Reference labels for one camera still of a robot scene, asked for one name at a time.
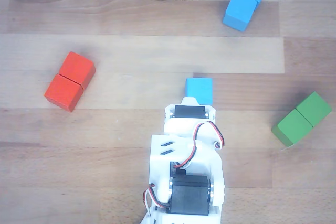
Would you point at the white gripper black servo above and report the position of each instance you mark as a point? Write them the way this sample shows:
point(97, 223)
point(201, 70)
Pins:
point(189, 112)

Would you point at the small blue cube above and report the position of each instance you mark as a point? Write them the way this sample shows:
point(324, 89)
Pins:
point(199, 87)

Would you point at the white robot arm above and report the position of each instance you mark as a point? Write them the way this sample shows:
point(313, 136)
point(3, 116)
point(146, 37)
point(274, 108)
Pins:
point(162, 166)

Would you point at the green rectangular block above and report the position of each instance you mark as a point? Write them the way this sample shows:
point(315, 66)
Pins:
point(302, 121)

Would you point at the red rectangular block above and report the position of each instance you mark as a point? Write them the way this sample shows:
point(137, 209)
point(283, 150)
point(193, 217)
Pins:
point(68, 85)

